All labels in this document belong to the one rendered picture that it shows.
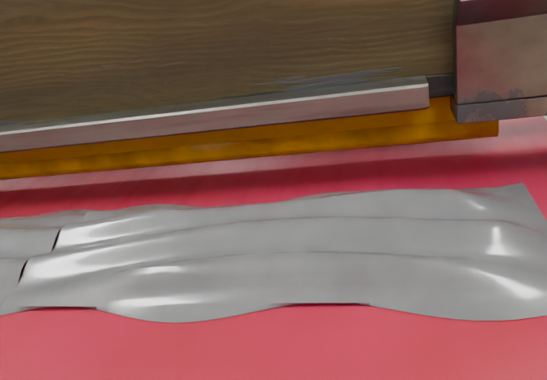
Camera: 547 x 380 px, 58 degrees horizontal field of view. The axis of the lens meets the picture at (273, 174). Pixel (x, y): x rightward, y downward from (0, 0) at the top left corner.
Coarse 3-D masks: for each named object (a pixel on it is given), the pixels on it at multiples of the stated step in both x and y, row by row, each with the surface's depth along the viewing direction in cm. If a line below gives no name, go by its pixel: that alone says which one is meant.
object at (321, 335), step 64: (512, 128) 23; (128, 192) 24; (192, 192) 23; (256, 192) 22; (320, 192) 21; (0, 320) 16; (64, 320) 16; (128, 320) 15; (256, 320) 14; (320, 320) 14; (384, 320) 13; (448, 320) 13; (512, 320) 12
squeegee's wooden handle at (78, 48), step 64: (0, 0) 22; (64, 0) 21; (128, 0) 21; (192, 0) 20; (256, 0) 20; (320, 0) 19; (384, 0) 19; (448, 0) 18; (0, 64) 23; (64, 64) 22; (128, 64) 22; (192, 64) 21; (256, 64) 21; (320, 64) 20; (384, 64) 20; (448, 64) 19
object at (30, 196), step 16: (48, 176) 28; (64, 176) 28; (80, 176) 28; (96, 176) 27; (112, 176) 27; (128, 176) 26; (0, 192) 27; (16, 192) 27; (32, 192) 27; (48, 192) 26; (64, 192) 26; (80, 192) 25; (96, 192) 25; (112, 192) 25; (0, 208) 25; (16, 208) 25; (32, 208) 24; (48, 208) 24; (64, 208) 24; (80, 208) 23; (96, 208) 23
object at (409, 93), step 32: (256, 96) 21; (288, 96) 20; (320, 96) 20; (352, 96) 19; (384, 96) 19; (416, 96) 19; (0, 128) 24; (32, 128) 23; (64, 128) 22; (96, 128) 22; (128, 128) 22; (160, 128) 21; (192, 128) 21; (224, 128) 21
